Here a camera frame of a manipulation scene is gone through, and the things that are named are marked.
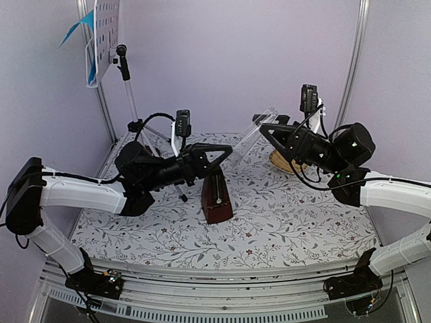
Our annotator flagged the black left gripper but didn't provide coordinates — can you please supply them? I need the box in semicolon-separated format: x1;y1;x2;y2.
141;142;233;192

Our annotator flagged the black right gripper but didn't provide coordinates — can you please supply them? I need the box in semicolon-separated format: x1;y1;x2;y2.
253;114;346;174

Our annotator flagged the clear plastic metronome cover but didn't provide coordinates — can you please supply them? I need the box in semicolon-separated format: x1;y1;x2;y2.
228;108;279;169

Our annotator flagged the dark red wooden metronome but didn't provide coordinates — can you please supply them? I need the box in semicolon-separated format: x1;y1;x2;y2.
201;166;233;224

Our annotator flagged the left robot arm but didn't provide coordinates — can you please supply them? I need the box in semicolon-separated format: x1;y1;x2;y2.
1;141;233;294

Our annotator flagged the woven bamboo tray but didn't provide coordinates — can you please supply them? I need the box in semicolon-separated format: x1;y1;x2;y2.
269;150;306;174

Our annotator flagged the floral table cloth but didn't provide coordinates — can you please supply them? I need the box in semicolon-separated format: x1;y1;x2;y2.
71;139;379;270

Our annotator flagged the white tripod music stand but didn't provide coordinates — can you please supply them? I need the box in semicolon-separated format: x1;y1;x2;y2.
90;0;189;203

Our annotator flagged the white blue sheet music booklet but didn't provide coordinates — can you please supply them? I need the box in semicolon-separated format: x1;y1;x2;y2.
58;1;98;88

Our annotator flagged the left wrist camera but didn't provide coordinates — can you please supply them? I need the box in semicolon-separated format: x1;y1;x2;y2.
175;110;191;137

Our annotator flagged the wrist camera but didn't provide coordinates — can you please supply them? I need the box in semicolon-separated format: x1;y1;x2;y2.
300;84;319;113
175;110;191;137

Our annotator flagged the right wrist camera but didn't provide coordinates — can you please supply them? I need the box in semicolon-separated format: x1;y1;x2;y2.
300;84;319;113

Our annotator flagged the right aluminium frame post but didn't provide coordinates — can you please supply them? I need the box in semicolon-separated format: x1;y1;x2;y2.
333;0;370;129

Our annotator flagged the aluminium frame post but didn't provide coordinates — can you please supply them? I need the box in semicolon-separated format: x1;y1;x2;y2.
333;0;370;129
75;0;117;144

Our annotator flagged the aluminium front rail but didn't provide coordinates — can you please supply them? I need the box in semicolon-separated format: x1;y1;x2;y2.
30;257;422;323

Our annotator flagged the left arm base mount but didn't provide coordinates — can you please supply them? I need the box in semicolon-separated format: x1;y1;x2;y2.
65;268;124;300

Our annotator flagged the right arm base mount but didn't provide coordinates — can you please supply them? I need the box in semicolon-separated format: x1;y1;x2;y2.
323;271;383;316

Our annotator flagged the left aluminium frame post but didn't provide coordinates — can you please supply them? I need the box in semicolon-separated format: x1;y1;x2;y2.
75;0;117;144

